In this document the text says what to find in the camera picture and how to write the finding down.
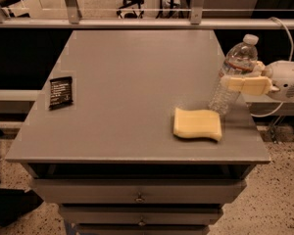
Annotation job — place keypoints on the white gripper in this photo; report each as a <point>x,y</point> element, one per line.
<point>286,79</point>

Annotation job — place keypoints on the clear plastic water bottle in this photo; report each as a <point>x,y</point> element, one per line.
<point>239,61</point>

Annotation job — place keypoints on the yellow sponge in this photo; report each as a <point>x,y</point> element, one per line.
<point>197,124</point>

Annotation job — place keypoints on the black office chair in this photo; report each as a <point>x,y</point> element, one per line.
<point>135,14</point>

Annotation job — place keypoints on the top drawer knob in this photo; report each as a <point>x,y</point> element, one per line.
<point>139,198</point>

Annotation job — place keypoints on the drawer knob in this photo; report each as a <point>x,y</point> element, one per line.
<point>141,222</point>
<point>139,198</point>

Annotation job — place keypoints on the metal railing with brackets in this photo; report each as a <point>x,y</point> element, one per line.
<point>200,14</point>

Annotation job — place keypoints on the black snack packet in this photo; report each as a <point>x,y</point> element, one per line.
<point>61,93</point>

